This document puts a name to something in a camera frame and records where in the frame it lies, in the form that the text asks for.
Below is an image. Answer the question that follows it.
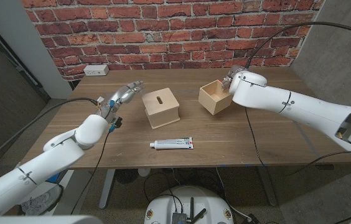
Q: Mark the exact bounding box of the white toothpaste tube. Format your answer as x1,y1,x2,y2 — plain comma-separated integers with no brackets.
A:
149,137,194,151

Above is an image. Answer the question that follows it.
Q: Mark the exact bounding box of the white power outlet strip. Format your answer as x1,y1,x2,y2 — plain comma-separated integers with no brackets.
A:
83,64,110,77

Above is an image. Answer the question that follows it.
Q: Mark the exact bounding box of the thin black left wrist cable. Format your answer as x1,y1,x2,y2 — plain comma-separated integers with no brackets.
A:
69,130,111,215

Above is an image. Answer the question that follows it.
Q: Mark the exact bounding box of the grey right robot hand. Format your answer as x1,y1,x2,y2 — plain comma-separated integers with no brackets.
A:
221,64,246,91

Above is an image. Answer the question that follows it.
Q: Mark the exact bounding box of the black power adapter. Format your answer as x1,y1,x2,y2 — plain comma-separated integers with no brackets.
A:
246,213,261,224

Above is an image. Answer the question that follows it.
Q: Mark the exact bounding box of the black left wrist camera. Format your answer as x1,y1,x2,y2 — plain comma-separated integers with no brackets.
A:
108,116,123,133

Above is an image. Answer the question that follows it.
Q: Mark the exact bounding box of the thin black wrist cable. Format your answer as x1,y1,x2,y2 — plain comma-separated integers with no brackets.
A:
244,107,351,175
69,130,111,215

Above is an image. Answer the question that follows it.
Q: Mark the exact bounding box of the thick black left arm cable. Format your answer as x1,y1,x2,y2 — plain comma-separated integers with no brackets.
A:
0,97,100,172

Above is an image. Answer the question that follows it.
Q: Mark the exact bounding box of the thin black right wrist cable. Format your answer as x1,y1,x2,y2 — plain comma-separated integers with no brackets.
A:
244,107,351,175

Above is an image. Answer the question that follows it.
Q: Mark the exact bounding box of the white table leg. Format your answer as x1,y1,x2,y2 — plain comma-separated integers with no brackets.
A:
98,169,116,210

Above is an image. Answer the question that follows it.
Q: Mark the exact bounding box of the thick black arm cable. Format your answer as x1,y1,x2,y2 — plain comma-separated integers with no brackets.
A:
245,21,351,69
0,97,100,172

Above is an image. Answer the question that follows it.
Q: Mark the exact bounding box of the wooden box with slot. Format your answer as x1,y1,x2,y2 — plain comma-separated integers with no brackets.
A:
141,87,181,130

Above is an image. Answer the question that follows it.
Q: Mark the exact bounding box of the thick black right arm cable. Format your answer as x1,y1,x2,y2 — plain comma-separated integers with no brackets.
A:
245,21,351,69

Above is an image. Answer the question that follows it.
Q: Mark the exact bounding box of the blue floor item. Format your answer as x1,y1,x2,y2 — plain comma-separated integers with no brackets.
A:
46,170,70,184

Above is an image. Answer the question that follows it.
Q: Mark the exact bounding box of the grey table leg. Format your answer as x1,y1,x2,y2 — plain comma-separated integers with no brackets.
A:
256,166,278,207

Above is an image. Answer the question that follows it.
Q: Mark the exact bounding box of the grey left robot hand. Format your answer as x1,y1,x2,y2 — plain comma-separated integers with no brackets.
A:
96,80,145,118

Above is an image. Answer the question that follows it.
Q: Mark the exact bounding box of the black round floor object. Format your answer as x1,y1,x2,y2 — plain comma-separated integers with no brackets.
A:
115,169,139,184

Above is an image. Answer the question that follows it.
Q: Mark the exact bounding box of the wooden drawer with red front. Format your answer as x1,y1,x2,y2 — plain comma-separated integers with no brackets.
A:
198,79,234,116

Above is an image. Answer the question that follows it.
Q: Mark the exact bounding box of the red brick print backdrop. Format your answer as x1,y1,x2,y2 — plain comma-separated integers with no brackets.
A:
21,0,325,82

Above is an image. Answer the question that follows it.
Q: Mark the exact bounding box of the grey sneaker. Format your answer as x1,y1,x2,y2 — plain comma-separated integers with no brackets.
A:
19,184,65,216

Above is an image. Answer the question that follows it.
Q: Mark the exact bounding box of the white robot torso base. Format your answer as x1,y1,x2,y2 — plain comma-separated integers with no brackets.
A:
144,185,235,224

